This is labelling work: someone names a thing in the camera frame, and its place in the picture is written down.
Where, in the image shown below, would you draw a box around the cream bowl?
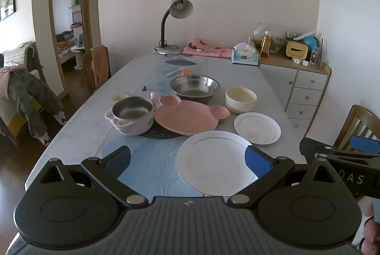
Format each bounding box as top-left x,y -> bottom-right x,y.
225,87 -> 257,114

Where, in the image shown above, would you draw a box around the long white tube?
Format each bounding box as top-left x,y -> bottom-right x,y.
292,30 -> 315,41

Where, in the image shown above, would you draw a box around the small white plate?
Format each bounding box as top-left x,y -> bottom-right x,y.
233,112 -> 281,145

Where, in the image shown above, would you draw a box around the armchair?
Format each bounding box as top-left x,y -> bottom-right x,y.
0,41 -> 60,146

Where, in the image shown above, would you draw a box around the orange liquid bottle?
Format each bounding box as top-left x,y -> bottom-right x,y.
261,32 -> 273,58

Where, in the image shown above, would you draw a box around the knit blanket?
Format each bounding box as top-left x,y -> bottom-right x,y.
3,41 -> 36,66

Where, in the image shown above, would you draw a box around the clear acrylic holder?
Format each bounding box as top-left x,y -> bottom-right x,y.
310,46 -> 322,66

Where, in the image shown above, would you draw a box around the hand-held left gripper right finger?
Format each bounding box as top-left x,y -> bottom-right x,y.
226,145 -> 337,208

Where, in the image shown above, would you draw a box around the large glass jar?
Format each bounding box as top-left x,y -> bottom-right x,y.
252,22 -> 290,55

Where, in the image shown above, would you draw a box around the person's right hand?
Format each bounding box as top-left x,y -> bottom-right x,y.
359,202 -> 380,255

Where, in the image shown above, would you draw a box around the pink spoon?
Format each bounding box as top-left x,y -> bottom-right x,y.
150,92 -> 163,109

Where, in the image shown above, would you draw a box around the wooden slatted chair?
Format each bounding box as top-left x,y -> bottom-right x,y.
332,104 -> 380,151

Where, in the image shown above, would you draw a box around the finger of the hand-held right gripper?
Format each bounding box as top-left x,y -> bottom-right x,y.
350,135 -> 380,154
299,138 -> 380,161

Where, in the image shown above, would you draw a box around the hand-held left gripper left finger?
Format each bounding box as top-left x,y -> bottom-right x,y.
40,146 -> 149,208

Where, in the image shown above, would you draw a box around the pink bowl with steel liner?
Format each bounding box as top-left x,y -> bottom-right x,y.
104,96 -> 158,136

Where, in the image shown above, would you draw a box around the white drawer cabinet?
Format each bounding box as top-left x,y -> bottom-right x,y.
258,61 -> 332,137

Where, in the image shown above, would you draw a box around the pink bear-shaped plate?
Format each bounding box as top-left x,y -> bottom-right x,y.
154,95 -> 230,137

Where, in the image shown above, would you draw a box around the tissue box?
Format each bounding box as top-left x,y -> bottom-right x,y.
231,43 -> 260,66

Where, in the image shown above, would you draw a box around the grey desk lamp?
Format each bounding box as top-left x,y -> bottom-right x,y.
154,0 -> 194,56

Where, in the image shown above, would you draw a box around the stainless steel bowl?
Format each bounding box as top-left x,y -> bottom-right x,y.
170,75 -> 221,105

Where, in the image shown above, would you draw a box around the pink patterned cloth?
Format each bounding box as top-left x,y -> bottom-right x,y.
182,38 -> 238,59

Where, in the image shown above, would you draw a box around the grey-green pants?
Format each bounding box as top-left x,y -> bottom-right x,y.
7,68 -> 67,144

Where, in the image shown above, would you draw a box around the blue globe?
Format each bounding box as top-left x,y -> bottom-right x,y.
304,37 -> 319,55

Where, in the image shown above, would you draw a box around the yellow tissue holder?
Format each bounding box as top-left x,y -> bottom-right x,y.
285,41 -> 310,60

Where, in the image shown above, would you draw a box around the large white plate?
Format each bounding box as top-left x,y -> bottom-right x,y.
176,130 -> 262,197

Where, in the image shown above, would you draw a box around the wooden chair with towel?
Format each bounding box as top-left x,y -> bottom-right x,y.
81,46 -> 112,95

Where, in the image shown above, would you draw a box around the blue patterned table runner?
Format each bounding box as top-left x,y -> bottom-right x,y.
95,55 -> 259,199

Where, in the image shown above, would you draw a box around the dark speckled round placemat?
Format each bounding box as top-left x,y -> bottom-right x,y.
139,124 -> 186,140

